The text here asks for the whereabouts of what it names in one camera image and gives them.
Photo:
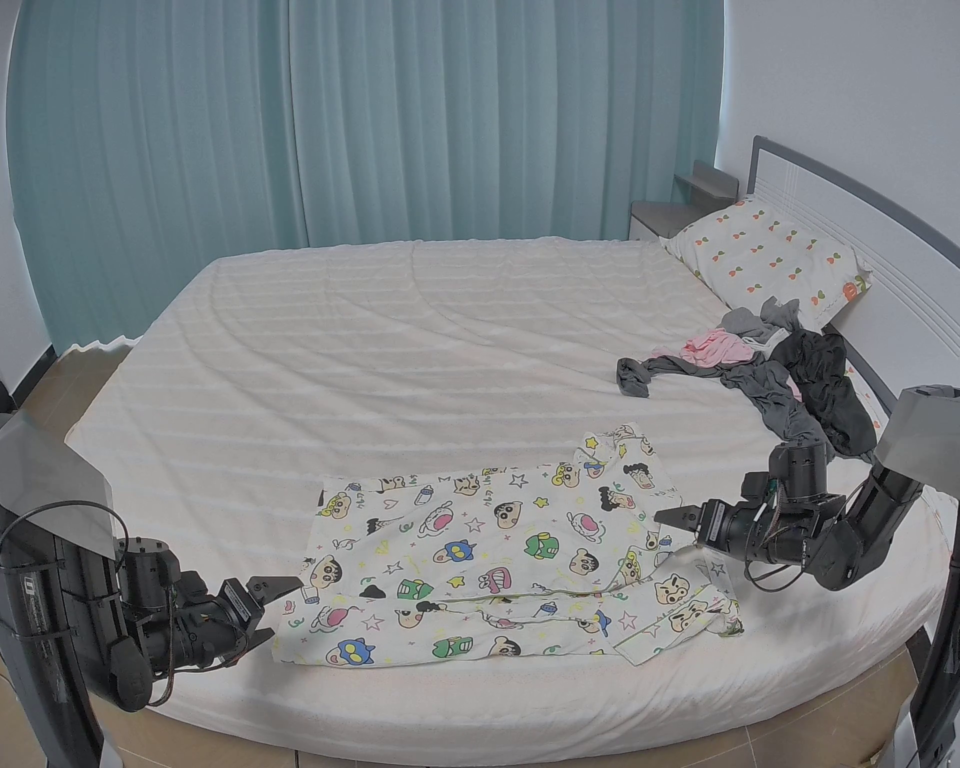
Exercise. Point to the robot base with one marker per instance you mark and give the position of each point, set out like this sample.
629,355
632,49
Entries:
906,750

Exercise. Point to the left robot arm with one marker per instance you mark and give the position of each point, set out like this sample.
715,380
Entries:
45,487

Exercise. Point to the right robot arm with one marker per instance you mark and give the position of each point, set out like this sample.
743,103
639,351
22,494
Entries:
915,450

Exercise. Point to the grey bedside table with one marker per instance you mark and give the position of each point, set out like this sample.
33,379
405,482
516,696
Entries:
660,217

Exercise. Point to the white printed pyjama top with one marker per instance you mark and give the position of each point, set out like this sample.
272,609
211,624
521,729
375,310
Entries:
487,540

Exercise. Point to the bed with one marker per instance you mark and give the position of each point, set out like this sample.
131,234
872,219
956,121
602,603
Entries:
412,360

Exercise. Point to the blue-green curtain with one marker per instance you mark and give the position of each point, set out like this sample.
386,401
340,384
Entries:
375,112

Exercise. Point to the dark grey furniture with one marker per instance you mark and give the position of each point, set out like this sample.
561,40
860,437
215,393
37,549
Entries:
4,394

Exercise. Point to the white printed pillow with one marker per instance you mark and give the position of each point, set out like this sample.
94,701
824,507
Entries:
765,247

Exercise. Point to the pile of clothes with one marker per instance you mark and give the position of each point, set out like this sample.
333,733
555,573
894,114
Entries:
817,390

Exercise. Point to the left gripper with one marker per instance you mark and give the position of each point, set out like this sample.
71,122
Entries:
225,622

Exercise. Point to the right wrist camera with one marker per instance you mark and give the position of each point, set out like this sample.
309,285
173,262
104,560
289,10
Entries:
757,486

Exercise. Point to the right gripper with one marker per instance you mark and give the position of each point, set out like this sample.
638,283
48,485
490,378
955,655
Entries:
742,529

